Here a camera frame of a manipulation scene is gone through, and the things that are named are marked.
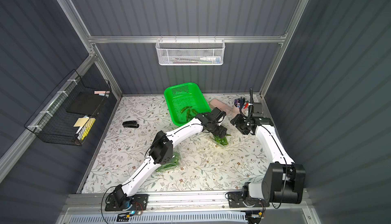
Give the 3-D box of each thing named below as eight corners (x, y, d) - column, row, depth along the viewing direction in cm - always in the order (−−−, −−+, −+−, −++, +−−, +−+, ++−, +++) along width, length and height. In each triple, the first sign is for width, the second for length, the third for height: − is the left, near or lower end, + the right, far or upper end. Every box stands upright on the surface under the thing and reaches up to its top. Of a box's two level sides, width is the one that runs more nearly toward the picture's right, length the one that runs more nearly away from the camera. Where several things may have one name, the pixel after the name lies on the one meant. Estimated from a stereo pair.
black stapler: (122, 128, 104) (121, 126, 102) (124, 122, 107) (123, 120, 105) (138, 128, 104) (137, 126, 102) (140, 122, 107) (139, 120, 105)
